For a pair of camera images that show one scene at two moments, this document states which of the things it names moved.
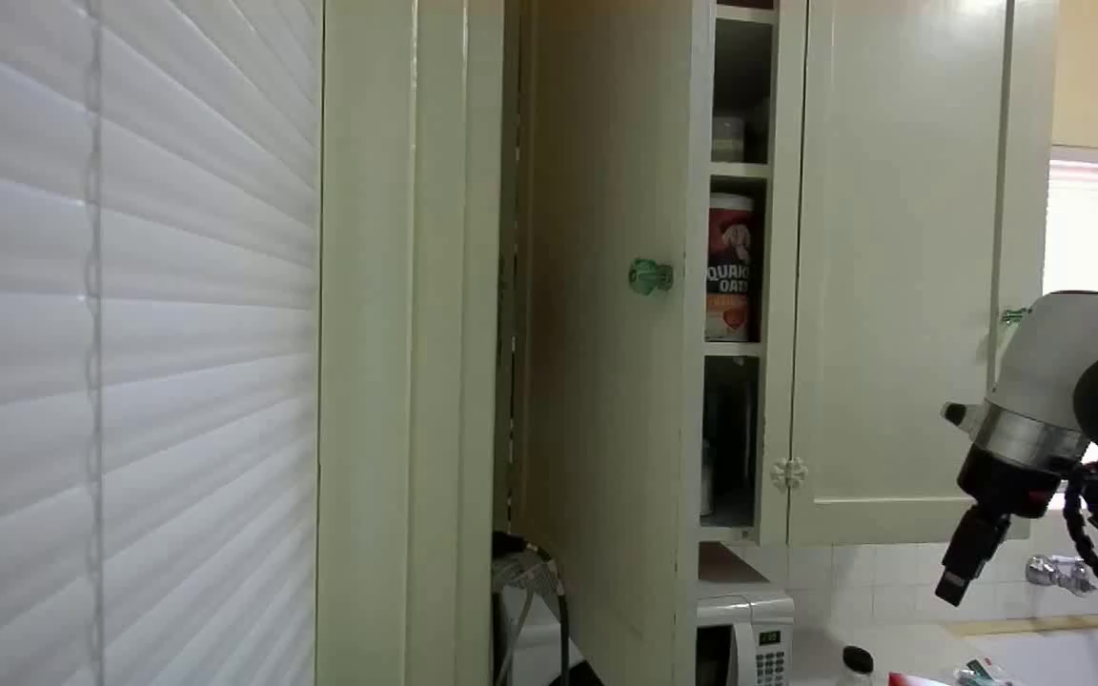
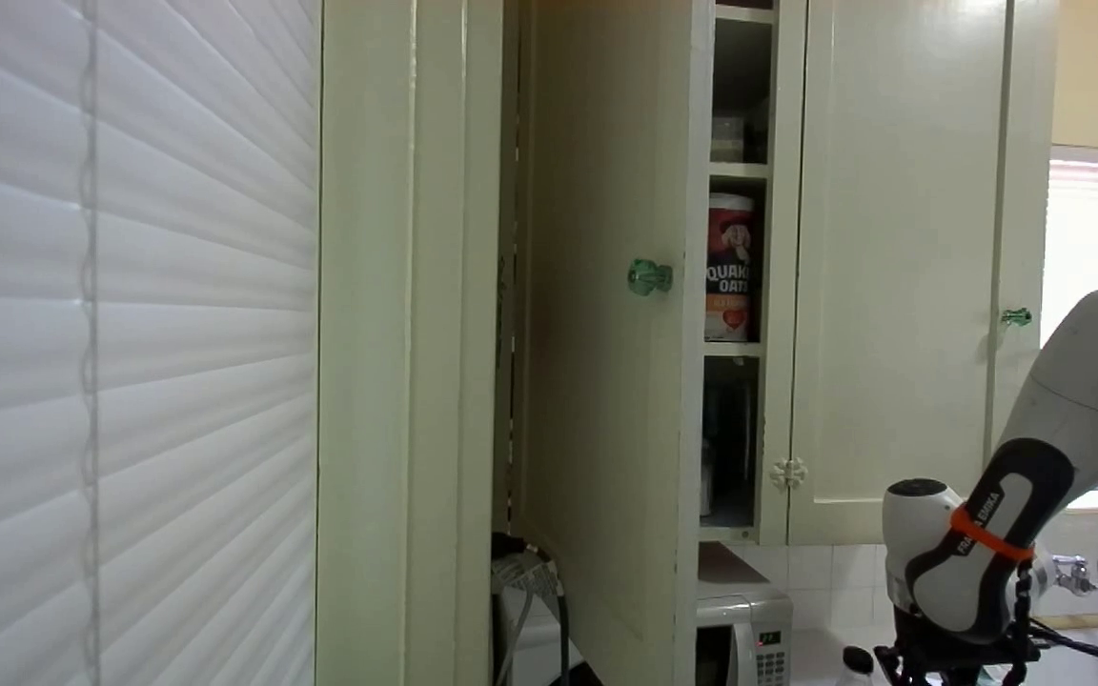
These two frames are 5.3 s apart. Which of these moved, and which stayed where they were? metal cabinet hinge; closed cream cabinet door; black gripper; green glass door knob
Moved: black gripper
Stayed: green glass door knob; closed cream cabinet door; metal cabinet hinge
